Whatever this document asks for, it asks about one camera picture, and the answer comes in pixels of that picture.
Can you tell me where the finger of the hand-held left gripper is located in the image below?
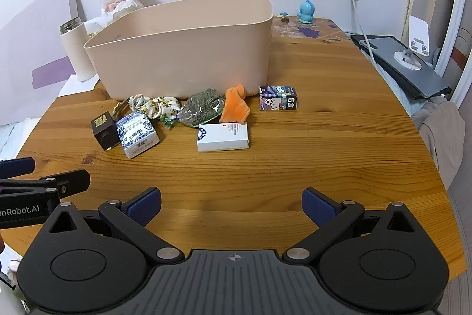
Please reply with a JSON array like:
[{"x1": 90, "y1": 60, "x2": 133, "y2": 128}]
[
  {"x1": 0, "y1": 169, "x2": 91, "y2": 198},
  {"x1": 0, "y1": 157, "x2": 37, "y2": 178}
]

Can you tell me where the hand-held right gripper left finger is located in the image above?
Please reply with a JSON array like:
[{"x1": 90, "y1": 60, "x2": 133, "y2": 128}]
[{"x1": 44, "y1": 187, "x2": 185, "y2": 266}]

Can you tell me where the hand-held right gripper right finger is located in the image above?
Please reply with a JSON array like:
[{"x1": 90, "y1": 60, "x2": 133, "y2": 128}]
[{"x1": 282, "y1": 187, "x2": 420, "y2": 266}]

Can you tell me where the small black box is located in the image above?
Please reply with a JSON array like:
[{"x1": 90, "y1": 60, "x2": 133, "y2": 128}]
[{"x1": 91, "y1": 111, "x2": 122, "y2": 152}]

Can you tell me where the blue white patterned box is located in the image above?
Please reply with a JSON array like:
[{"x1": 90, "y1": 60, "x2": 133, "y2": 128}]
[{"x1": 116, "y1": 111, "x2": 160, "y2": 159}]

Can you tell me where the white paper sheet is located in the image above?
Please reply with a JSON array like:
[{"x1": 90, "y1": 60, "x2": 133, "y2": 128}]
[{"x1": 55, "y1": 74, "x2": 101, "y2": 99}]

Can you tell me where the floral fabric scrunchie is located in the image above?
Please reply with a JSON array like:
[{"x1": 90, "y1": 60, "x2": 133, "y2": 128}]
[{"x1": 129, "y1": 94, "x2": 182, "y2": 121}]

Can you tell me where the flat white box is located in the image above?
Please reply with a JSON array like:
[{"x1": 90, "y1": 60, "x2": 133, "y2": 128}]
[{"x1": 196, "y1": 122, "x2": 250, "y2": 153}]

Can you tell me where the green tea leaf packet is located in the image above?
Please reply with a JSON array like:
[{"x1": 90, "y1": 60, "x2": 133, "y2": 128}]
[{"x1": 161, "y1": 88, "x2": 227, "y2": 130}]

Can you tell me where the cartoon print box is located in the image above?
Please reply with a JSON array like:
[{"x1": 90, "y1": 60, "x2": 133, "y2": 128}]
[{"x1": 259, "y1": 86, "x2": 299, "y2": 112}]

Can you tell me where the white leaning panel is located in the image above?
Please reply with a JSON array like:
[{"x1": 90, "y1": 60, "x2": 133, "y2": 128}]
[{"x1": 0, "y1": 0, "x2": 80, "y2": 125}]

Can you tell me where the orange plush toy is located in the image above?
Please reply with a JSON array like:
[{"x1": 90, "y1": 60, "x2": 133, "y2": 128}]
[{"x1": 219, "y1": 84, "x2": 252, "y2": 125}]

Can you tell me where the white thermos bottle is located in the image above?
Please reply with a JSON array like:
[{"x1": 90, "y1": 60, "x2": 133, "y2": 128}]
[{"x1": 60, "y1": 19, "x2": 97, "y2": 82}]

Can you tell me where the grey cloth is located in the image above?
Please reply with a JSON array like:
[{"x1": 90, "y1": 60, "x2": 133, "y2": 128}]
[{"x1": 410, "y1": 97, "x2": 467, "y2": 191}]

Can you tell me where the beige plastic storage bin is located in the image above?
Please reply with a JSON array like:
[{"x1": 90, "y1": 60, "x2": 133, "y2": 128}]
[{"x1": 83, "y1": 0, "x2": 274, "y2": 99}]

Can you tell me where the grey laptop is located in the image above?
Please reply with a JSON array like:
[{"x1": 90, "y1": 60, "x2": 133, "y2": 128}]
[{"x1": 350, "y1": 35, "x2": 453, "y2": 100}]

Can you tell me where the floral table mat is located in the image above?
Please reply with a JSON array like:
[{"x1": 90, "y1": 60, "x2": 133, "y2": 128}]
[{"x1": 272, "y1": 16, "x2": 350, "y2": 41}]

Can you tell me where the white phone stand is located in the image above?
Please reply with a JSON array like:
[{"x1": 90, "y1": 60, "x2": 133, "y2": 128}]
[{"x1": 393, "y1": 15, "x2": 433, "y2": 71}]

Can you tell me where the blue bird figurine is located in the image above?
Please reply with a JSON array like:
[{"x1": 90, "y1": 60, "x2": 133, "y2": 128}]
[{"x1": 297, "y1": 0, "x2": 314, "y2": 24}]

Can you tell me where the white shelf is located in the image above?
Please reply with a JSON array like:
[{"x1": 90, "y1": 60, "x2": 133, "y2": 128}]
[{"x1": 428, "y1": 0, "x2": 472, "y2": 107}]

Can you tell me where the white plug and cable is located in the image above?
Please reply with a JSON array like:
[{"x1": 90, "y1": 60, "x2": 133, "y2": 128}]
[{"x1": 346, "y1": 0, "x2": 386, "y2": 70}]

